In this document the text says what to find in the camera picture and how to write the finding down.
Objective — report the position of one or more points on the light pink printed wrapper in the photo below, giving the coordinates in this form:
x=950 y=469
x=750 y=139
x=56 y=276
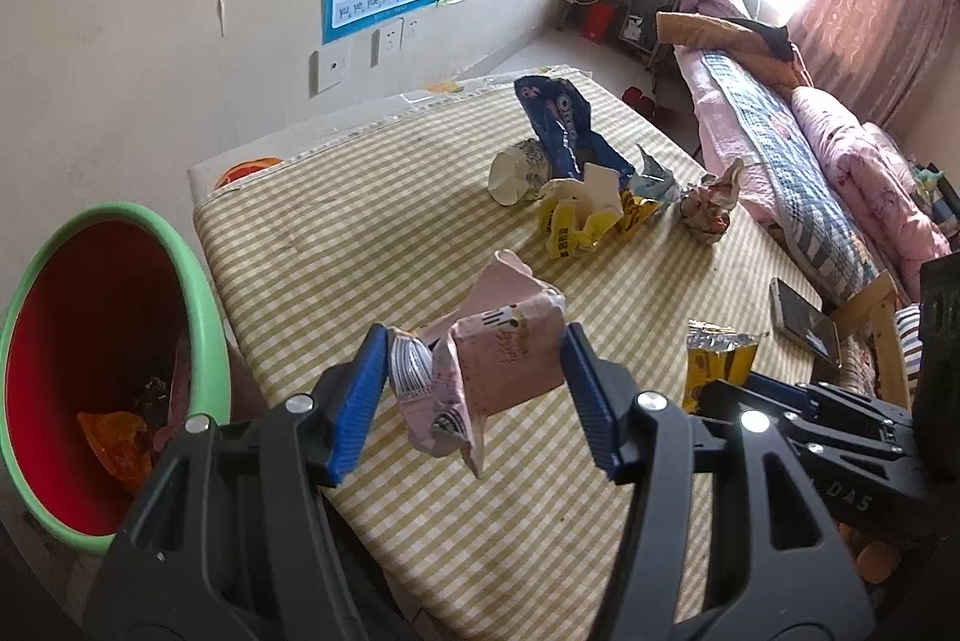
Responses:
x=502 y=356

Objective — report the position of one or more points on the orange snack wrapper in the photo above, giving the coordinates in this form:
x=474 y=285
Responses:
x=112 y=446

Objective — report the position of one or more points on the yellow white wrapper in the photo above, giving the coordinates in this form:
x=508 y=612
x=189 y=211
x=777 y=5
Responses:
x=577 y=221

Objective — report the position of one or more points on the red bin with green rim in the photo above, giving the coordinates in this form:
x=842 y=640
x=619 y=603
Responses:
x=90 y=311

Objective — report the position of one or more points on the black smartphone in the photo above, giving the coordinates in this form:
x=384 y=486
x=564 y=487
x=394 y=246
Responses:
x=802 y=315

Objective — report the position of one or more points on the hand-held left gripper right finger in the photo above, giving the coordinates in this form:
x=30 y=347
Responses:
x=592 y=401

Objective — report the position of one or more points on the pink floral quilt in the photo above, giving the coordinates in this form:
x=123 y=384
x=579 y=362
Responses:
x=862 y=161

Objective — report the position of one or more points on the yellow snack packet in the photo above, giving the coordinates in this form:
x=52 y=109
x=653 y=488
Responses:
x=720 y=356

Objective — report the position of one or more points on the white wall socket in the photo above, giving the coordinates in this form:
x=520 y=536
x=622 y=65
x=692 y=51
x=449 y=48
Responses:
x=409 y=34
x=385 y=47

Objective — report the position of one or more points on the blue cookie wrapper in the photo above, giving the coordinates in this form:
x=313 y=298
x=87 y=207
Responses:
x=562 y=116

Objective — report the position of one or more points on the silver blue wrapper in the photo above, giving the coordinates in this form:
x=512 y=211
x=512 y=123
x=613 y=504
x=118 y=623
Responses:
x=652 y=176

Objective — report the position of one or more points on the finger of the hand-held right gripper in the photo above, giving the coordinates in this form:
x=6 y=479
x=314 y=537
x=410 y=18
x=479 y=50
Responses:
x=780 y=381
x=724 y=395

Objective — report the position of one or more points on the person's right hand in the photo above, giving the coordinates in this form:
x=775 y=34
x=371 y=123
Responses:
x=879 y=558

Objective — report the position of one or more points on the blue checkered bed cover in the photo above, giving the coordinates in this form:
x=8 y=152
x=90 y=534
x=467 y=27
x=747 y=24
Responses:
x=787 y=161

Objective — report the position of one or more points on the red box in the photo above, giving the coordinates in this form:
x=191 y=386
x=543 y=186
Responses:
x=600 y=20

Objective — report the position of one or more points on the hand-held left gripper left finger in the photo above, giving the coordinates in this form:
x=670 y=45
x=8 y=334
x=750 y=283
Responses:
x=360 y=401

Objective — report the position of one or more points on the dark garment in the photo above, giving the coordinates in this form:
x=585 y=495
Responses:
x=769 y=38

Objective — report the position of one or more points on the bed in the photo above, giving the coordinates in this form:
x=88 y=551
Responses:
x=720 y=109

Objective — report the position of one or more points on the white paper cup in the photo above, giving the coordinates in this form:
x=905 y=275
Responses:
x=514 y=172

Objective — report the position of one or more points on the orange blanket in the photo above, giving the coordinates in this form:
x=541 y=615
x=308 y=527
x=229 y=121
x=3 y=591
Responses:
x=697 y=30

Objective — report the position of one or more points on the paper ball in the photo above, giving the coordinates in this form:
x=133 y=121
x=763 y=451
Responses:
x=709 y=202

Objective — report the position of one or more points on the wooden chair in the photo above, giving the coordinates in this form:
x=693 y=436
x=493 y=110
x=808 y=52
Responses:
x=885 y=326

